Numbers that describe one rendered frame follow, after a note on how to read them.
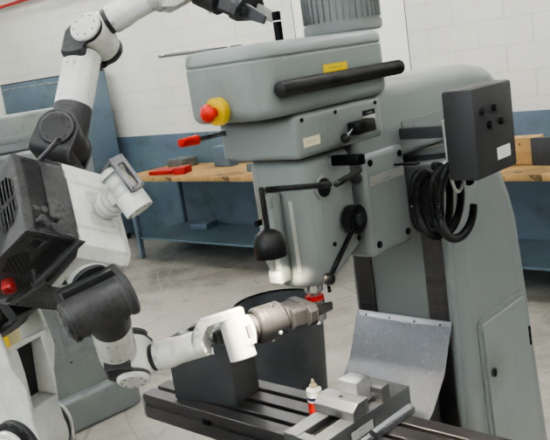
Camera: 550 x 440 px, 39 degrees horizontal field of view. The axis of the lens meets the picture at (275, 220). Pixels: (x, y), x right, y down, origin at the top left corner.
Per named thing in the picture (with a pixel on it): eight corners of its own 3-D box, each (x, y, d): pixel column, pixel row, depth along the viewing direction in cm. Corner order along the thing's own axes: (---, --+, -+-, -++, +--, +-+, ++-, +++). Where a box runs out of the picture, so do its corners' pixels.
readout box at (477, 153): (484, 181, 177) (476, 88, 173) (448, 181, 183) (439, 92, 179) (522, 164, 191) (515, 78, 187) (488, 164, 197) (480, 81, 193)
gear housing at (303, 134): (300, 161, 169) (293, 114, 167) (223, 162, 185) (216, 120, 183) (386, 134, 193) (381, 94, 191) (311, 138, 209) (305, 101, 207)
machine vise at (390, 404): (329, 474, 175) (323, 429, 173) (282, 457, 186) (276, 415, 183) (416, 410, 199) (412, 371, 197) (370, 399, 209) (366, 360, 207)
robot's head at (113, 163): (114, 209, 169) (127, 194, 163) (92, 178, 169) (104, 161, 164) (135, 198, 173) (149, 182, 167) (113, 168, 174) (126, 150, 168)
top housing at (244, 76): (267, 121, 160) (255, 42, 156) (183, 127, 177) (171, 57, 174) (393, 92, 193) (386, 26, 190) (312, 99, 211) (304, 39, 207)
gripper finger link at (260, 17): (264, 26, 179) (242, 16, 181) (268, 13, 178) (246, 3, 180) (260, 26, 178) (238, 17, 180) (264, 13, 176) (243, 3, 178)
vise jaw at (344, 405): (354, 422, 183) (352, 407, 182) (314, 411, 191) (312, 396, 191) (369, 412, 187) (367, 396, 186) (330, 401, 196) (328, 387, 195)
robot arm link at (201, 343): (237, 306, 179) (185, 323, 182) (249, 344, 178) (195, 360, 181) (245, 304, 185) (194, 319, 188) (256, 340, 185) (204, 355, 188)
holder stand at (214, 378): (237, 407, 216) (226, 340, 212) (175, 399, 228) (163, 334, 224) (259, 388, 226) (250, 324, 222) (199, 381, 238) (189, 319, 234)
